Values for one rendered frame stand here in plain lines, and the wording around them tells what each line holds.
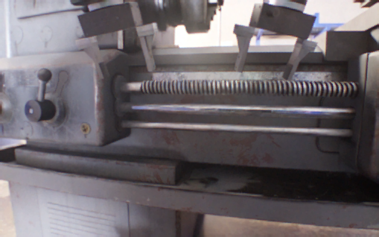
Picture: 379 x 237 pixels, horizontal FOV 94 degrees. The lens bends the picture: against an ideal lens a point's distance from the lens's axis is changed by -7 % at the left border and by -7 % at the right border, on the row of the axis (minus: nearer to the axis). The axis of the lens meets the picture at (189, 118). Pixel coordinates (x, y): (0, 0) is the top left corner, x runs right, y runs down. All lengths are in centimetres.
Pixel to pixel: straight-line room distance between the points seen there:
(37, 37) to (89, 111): 44
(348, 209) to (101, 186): 62
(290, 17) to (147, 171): 58
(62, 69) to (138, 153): 36
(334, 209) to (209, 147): 36
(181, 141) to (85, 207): 43
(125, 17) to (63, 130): 37
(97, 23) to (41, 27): 45
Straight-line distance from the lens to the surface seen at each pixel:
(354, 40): 68
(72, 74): 61
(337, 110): 59
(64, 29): 84
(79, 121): 60
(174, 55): 63
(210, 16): 86
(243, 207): 51
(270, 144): 64
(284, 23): 48
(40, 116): 61
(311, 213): 55
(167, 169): 64
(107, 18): 48
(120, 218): 76
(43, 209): 98
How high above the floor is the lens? 69
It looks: 7 degrees down
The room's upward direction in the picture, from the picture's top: 1 degrees clockwise
